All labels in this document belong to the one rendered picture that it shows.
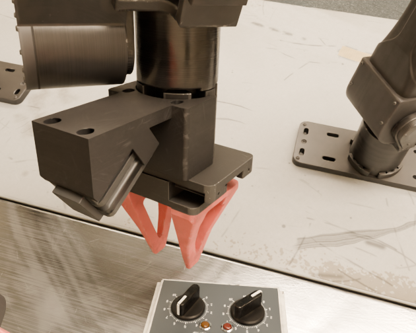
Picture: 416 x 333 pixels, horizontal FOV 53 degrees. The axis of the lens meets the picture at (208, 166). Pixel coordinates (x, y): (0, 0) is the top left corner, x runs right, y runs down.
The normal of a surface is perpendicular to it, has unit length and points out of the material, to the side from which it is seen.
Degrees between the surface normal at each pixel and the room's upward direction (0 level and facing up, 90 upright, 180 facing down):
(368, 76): 80
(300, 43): 0
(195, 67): 65
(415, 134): 90
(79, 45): 61
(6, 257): 0
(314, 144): 0
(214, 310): 30
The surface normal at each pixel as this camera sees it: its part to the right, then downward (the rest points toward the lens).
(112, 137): 0.85, 0.26
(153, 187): -0.53, 0.35
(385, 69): -0.93, 0.18
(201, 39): 0.54, 0.39
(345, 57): -0.03, -0.56
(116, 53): 0.38, 0.55
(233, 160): 0.04, -0.90
